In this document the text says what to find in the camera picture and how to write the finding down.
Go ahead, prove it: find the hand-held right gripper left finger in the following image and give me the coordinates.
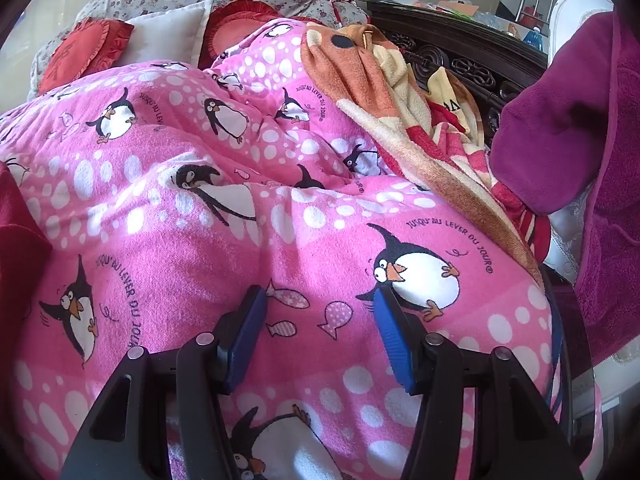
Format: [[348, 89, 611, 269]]
[[60, 285, 268, 480]]

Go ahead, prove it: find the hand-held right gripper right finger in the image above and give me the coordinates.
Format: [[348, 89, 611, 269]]
[[375, 287, 583, 480]]

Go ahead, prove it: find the dark red fleece garment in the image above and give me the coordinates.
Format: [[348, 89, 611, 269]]
[[0, 160, 53, 376]]

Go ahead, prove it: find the pink penguin blanket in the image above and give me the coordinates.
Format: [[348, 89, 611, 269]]
[[0, 17, 558, 480]]

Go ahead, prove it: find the yellow printed cloth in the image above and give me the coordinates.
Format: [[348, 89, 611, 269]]
[[425, 67, 487, 142]]

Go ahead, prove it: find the magenta fleece blanket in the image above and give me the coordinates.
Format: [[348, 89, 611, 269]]
[[490, 10, 640, 366]]

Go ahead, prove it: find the dark carved wooden headboard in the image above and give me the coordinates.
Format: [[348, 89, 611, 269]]
[[365, 0, 551, 148]]

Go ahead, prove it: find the white pillow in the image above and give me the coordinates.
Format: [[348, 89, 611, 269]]
[[122, 0, 214, 67]]

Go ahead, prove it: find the red ruffled heart cushion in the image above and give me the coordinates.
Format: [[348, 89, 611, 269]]
[[39, 17, 136, 93], [199, 0, 311, 70]]

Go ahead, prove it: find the orange cardboard piece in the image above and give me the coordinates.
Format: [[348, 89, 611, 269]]
[[434, 2, 482, 19]]

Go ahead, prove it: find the white chair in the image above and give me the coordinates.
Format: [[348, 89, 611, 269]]
[[547, 0, 616, 66]]

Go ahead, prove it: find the black curved frame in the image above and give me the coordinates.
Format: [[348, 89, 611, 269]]
[[539, 265, 603, 413]]

